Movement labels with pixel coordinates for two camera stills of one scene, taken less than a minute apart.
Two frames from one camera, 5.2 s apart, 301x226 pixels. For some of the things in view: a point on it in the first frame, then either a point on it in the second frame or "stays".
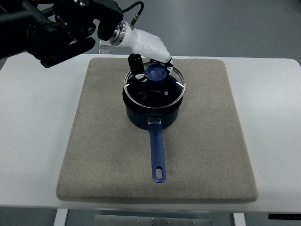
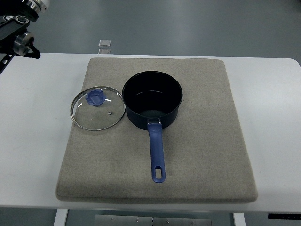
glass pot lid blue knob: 161,90 → 98,108
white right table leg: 239,219 stays
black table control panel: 284,216 stays
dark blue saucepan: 154,120 stays
